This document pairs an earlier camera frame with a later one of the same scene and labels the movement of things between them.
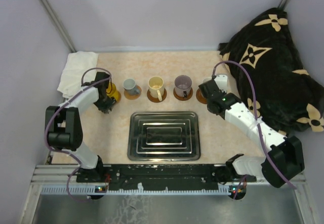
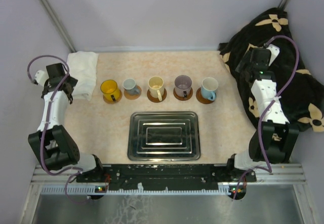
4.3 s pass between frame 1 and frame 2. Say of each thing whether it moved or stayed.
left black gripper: moved
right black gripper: moved
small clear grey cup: stayed
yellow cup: stayed
